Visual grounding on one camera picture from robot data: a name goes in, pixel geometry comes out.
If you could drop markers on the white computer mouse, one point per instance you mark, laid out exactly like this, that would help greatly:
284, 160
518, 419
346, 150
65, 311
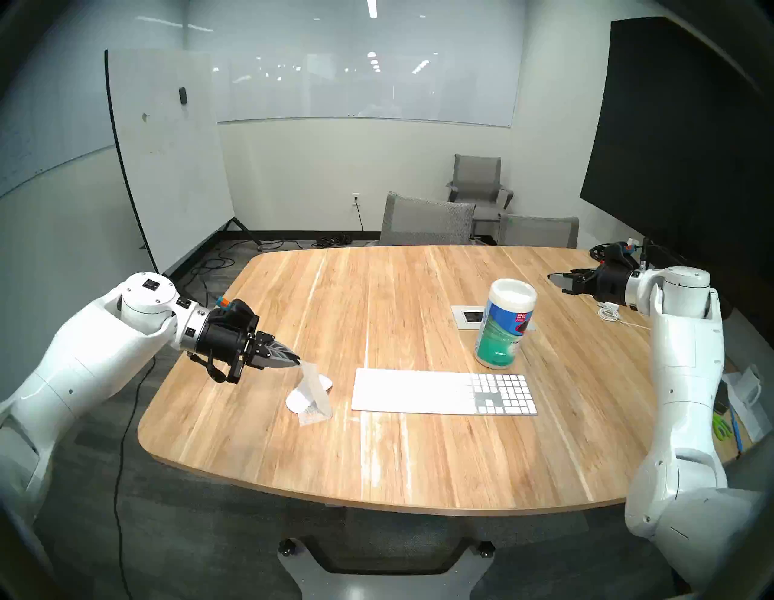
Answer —
296, 400

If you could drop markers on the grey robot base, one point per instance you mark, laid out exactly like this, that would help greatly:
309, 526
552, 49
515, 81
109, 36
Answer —
363, 586

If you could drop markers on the black and yellow box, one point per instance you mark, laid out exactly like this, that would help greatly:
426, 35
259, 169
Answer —
722, 396

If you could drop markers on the written-on wall whiteboard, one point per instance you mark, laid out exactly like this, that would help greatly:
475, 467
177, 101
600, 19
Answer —
48, 121

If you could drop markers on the white keyboard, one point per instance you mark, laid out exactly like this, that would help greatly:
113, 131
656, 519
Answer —
435, 392

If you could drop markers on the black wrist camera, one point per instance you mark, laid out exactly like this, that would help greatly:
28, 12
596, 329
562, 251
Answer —
620, 254
237, 308

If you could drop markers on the white disinfecting wipe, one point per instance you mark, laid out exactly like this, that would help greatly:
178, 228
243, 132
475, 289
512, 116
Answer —
314, 399

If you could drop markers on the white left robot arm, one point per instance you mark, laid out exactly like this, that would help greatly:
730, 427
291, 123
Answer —
78, 357

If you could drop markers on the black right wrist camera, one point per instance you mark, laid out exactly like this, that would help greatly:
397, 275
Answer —
620, 254

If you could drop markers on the low grey mesh chair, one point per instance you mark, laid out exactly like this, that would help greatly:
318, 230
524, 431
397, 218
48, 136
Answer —
538, 233

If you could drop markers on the black wall screen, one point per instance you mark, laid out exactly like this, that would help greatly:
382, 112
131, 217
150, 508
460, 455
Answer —
683, 151

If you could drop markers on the wide grey mesh chair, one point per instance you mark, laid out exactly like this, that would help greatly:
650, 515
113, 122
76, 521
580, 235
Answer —
426, 221

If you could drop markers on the grey armrest chair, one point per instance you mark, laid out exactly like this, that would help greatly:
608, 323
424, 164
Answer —
478, 172

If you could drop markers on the glass wall whiteboard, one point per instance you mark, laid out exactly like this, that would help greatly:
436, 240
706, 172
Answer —
363, 78

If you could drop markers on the mobile whiteboard on stand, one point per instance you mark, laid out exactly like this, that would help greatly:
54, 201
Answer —
169, 151

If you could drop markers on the table power outlet panel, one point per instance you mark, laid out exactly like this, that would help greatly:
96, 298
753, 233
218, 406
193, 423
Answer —
462, 316

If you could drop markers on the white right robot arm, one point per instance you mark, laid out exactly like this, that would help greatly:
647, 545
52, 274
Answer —
689, 381

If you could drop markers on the green scissors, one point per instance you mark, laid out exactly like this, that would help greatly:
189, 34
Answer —
722, 428

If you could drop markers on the disinfecting wipes canister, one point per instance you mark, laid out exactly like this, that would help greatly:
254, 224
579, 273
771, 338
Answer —
505, 320

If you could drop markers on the white mug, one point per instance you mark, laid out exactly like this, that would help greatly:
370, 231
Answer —
751, 387

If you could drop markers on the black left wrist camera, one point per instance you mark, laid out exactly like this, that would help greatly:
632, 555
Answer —
237, 308

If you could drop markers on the blue pen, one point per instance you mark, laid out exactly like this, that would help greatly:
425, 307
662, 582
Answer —
736, 429

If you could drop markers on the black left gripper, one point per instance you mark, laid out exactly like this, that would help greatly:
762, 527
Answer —
227, 342

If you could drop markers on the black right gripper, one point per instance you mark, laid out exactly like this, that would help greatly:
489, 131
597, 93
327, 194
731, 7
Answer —
612, 284

